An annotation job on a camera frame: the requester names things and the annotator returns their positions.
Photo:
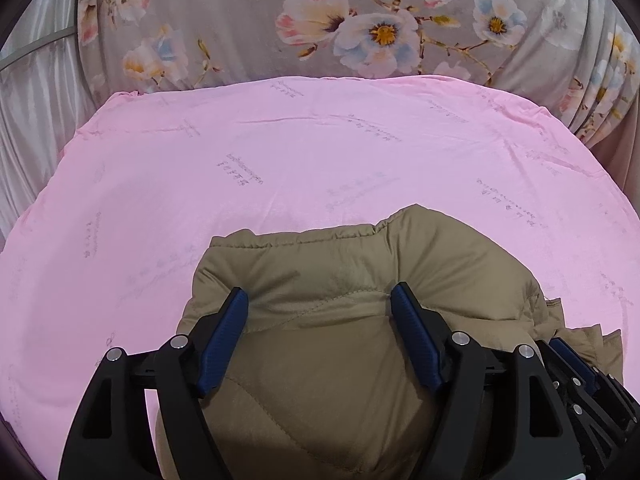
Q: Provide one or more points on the grey floral bed quilt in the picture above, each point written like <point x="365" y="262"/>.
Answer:
<point x="240" y="20"/>

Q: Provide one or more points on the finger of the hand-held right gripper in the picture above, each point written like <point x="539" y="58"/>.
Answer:
<point x="572" y="362"/>
<point x="590" y="425"/>

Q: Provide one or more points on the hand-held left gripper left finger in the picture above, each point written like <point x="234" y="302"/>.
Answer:
<point x="222" y="340"/>

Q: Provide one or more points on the khaki padded jacket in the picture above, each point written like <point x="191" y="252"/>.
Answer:
<point x="330" y="270"/>

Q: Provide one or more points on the pink blanket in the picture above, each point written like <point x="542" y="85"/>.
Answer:
<point x="300" y="160"/>

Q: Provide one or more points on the white curtain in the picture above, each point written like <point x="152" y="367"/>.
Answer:
<point x="35" y="110"/>

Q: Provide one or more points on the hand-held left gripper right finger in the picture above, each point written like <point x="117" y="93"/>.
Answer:
<point x="417" y="340"/>

